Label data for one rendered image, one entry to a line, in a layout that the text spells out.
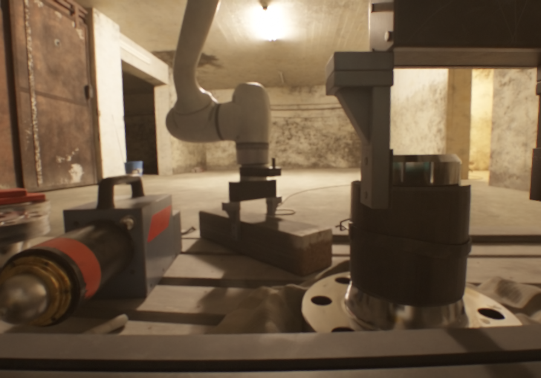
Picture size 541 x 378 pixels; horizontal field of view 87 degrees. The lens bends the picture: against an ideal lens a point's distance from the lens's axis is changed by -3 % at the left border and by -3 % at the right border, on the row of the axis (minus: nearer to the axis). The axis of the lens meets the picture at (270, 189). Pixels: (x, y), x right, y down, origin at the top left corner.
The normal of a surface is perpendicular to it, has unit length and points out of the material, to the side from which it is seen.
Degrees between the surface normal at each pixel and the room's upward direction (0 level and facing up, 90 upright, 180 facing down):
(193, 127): 123
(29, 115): 90
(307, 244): 90
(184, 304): 0
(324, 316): 0
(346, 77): 90
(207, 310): 0
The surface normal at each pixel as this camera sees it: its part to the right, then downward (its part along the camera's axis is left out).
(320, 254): 0.66, 0.07
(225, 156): -0.11, 0.11
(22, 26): 0.99, 0.00
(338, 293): -0.02, -0.99
